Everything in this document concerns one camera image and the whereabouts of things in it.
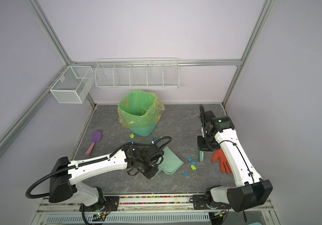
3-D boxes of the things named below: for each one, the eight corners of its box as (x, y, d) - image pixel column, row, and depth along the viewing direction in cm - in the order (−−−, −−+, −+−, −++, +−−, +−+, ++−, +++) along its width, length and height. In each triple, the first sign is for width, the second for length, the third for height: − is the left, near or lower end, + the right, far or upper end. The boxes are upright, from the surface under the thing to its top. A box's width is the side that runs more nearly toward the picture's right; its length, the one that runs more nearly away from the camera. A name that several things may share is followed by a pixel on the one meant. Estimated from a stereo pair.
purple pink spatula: (86, 155, 94) (84, 154, 92) (95, 131, 107) (94, 129, 104) (95, 155, 94) (93, 154, 92) (103, 131, 107) (102, 129, 104)
